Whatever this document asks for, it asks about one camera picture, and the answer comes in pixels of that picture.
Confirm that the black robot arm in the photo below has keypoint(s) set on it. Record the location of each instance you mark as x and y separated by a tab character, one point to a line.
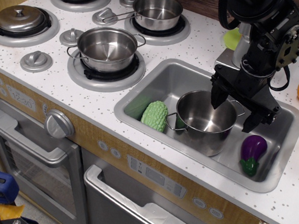
274	39

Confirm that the steel pot lid left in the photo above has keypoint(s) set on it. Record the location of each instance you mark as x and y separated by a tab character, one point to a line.
21	18

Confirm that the steel pot in sink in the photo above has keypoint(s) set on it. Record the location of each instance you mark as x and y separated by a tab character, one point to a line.
200	126

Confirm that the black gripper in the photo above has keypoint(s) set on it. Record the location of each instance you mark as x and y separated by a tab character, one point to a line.
250	88

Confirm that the green bitter gourd toy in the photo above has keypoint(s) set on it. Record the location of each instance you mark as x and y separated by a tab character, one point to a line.
155	115

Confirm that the purple eggplant toy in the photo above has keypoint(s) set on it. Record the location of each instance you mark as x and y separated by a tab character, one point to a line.
253	147

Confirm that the dishwasher door with handle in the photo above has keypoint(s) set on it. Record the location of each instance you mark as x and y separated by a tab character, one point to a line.
107	205

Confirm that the grey oven dial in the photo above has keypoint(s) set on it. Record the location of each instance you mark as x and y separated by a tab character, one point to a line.
57	125

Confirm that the grey stove knob middle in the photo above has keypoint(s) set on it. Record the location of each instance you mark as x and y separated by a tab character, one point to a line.
70	37

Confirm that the grey sink basin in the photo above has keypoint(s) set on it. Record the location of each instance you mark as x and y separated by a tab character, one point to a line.
173	78

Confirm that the oven door with handle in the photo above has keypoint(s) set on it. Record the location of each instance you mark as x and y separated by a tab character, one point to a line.
47	170

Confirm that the steel saucepan with handle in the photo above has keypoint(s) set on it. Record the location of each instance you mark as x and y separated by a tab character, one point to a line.
155	15

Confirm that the steel two-handled pot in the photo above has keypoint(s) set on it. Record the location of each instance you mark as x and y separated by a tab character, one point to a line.
107	49

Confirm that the grey stove knob front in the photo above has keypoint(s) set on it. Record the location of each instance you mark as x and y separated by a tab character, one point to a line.
36	62

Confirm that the grey stove knob rear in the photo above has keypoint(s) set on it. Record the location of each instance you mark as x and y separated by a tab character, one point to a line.
104	17

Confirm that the green plate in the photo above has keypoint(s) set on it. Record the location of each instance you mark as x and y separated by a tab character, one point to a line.
231	38

